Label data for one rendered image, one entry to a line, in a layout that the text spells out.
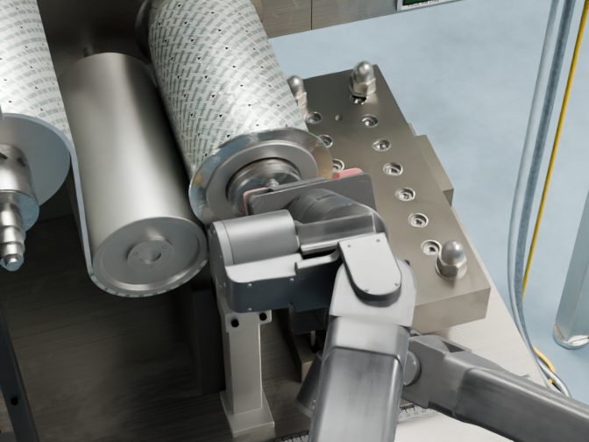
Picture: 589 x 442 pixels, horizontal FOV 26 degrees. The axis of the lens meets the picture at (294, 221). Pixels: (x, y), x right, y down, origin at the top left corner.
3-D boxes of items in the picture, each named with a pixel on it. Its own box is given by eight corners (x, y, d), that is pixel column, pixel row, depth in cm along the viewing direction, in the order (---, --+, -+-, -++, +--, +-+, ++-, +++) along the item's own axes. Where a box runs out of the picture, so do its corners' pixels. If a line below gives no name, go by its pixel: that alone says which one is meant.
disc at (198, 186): (182, 242, 130) (198, 135, 119) (181, 238, 130) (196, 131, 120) (319, 227, 135) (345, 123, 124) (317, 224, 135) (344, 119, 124)
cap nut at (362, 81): (353, 99, 167) (354, 74, 164) (344, 81, 169) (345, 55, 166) (379, 94, 168) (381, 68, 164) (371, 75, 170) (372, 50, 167)
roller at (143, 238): (100, 306, 134) (86, 231, 125) (58, 140, 150) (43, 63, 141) (210, 280, 136) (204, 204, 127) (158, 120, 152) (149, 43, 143)
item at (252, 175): (227, 228, 127) (235, 174, 122) (222, 214, 129) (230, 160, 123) (298, 219, 129) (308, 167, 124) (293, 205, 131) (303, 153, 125)
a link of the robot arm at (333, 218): (397, 274, 94) (386, 198, 94) (308, 291, 93) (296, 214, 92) (371, 259, 101) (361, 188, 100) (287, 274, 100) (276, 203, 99)
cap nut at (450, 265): (441, 283, 147) (444, 258, 143) (429, 260, 149) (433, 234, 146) (471, 276, 147) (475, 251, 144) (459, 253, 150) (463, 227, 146)
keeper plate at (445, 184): (432, 248, 166) (439, 191, 158) (406, 194, 172) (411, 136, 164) (450, 245, 166) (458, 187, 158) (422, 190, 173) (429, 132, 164)
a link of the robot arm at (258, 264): (398, 364, 94) (409, 288, 88) (245, 395, 92) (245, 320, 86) (351, 246, 102) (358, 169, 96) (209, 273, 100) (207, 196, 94)
